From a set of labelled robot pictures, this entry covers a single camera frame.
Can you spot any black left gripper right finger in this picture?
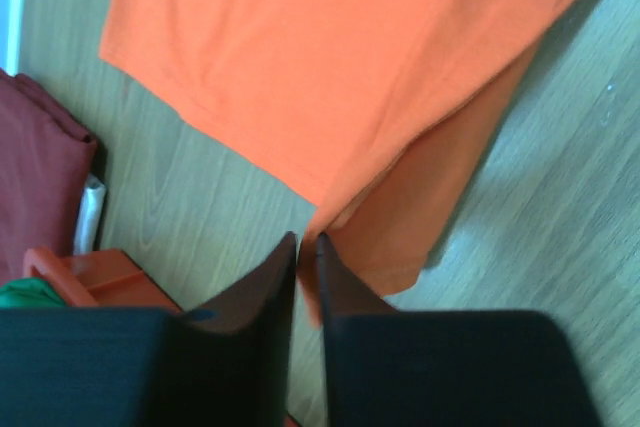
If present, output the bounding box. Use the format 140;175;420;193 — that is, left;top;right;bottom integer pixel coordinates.
316;235;601;426

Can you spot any orange t-shirt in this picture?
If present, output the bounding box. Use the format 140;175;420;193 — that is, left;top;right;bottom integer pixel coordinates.
100;0;576;318

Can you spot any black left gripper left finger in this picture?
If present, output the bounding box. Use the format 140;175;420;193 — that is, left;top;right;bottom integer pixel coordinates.
1;233;297;426

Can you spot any folded dark red t-shirt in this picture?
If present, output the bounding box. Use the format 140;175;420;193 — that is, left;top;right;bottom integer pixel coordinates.
1;72;97;282

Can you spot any green t-shirt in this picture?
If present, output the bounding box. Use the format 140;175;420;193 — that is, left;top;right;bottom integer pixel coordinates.
0;277;67;309

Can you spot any folded white t-shirt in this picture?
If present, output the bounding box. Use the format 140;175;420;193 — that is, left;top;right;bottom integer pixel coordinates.
73;174;107;255

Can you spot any red plastic crate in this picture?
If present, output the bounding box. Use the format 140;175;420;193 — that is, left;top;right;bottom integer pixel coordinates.
23;248;181;313

